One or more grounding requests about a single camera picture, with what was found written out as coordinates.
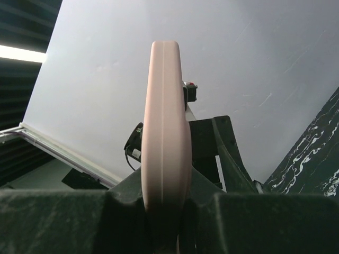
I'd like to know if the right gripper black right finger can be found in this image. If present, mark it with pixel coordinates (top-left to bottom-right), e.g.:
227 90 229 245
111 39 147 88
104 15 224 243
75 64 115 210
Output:
180 170 338 253

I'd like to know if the pink phone case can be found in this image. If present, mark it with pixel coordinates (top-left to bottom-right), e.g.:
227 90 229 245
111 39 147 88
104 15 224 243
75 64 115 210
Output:
141 41 192 253

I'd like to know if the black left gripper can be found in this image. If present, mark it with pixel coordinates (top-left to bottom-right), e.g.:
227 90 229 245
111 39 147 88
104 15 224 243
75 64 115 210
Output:
189 115 257 193

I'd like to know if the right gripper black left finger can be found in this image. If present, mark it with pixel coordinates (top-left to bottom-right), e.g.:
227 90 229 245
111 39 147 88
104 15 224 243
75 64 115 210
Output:
1 171 152 253

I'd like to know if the aluminium frame rail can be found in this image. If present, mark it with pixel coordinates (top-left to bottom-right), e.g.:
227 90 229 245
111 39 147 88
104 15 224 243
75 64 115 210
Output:
1 123 122 187

